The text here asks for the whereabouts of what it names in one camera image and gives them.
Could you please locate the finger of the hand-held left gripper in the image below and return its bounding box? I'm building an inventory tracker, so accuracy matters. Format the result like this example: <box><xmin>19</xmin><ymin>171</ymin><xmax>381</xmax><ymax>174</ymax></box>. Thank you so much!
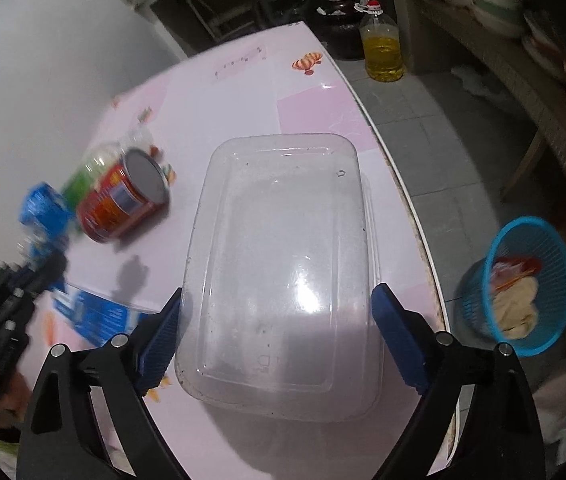
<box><xmin>22</xmin><ymin>249</ymin><xmax>70</xmax><ymax>294</ymax></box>

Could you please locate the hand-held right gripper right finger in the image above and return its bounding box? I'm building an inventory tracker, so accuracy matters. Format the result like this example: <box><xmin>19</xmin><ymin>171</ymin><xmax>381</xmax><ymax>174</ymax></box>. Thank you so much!
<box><xmin>370</xmin><ymin>282</ymin><xmax>548</xmax><ymax>480</ymax></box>

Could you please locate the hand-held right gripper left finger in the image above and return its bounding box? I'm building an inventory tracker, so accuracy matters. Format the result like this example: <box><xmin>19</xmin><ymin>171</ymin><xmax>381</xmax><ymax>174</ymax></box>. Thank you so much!
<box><xmin>18</xmin><ymin>287</ymin><xmax>188</xmax><ymax>480</ymax></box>

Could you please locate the small blue carton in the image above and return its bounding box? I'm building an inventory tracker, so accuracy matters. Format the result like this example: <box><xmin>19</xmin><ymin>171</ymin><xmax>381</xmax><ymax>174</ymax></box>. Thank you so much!
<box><xmin>17</xmin><ymin>182</ymin><xmax>76</xmax><ymax>262</ymax></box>

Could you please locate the blue cardboard box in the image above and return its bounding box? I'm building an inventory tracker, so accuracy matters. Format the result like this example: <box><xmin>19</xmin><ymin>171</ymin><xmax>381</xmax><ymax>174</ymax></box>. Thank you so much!
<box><xmin>52</xmin><ymin>281</ymin><xmax>158</xmax><ymax>349</ymax></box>

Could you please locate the red tin can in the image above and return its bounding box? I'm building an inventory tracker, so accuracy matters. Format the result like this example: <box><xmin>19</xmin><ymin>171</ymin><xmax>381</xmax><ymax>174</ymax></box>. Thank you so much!
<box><xmin>76</xmin><ymin>147</ymin><xmax>172</xmax><ymax>245</ymax></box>

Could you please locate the green plastic bottle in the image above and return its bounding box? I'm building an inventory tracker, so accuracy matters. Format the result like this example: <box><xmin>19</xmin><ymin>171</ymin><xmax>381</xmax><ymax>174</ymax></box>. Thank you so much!
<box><xmin>60</xmin><ymin>127</ymin><xmax>158</xmax><ymax>202</ymax></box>

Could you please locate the red wrapper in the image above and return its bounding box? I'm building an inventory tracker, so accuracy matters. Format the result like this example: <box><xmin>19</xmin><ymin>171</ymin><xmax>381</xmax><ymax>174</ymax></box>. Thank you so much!
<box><xmin>491</xmin><ymin>255</ymin><xmax>544</xmax><ymax>292</ymax></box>

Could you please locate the clear plastic container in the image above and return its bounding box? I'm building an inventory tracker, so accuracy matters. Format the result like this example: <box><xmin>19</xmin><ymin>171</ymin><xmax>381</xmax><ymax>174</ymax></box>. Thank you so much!
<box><xmin>175</xmin><ymin>132</ymin><xmax>384</xmax><ymax>423</ymax></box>

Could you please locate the blue plastic basket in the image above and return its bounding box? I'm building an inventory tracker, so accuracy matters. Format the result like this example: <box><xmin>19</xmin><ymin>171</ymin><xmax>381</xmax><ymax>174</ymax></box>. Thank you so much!
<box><xmin>454</xmin><ymin>216</ymin><xmax>566</xmax><ymax>359</ymax></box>

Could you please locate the person's left hand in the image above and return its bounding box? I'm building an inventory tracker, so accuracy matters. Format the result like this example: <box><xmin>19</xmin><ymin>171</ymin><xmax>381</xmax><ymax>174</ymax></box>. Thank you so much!
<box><xmin>0</xmin><ymin>372</ymin><xmax>32</xmax><ymax>431</ymax></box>

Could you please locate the fuzzy green white clothing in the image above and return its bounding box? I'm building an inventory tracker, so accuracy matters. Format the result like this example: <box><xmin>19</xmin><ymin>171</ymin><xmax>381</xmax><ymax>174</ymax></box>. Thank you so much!
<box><xmin>0</xmin><ymin>364</ymin><xmax>566</xmax><ymax>480</ymax></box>

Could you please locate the cooking oil bottle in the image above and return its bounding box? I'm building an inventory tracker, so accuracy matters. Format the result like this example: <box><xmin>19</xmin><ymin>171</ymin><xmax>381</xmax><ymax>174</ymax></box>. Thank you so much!
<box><xmin>359</xmin><ymin>0</ymin><xmax>407</xmax><ymax>83</ymax></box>

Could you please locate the dark ceramic jar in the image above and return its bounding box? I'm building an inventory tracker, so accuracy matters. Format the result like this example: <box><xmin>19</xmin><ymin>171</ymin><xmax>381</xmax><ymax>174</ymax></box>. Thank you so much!
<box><xmin>316</xmin><ymin>0</ymin><xmax>364</xmax><ymax>61</ymax></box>

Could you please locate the stack of bowls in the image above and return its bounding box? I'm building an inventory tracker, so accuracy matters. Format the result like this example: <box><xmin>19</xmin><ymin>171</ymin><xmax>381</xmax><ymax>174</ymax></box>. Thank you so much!
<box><xmin>472</xmin><ymin>0</ymin><xmax>527</xmax><ymax>39</ymax></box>

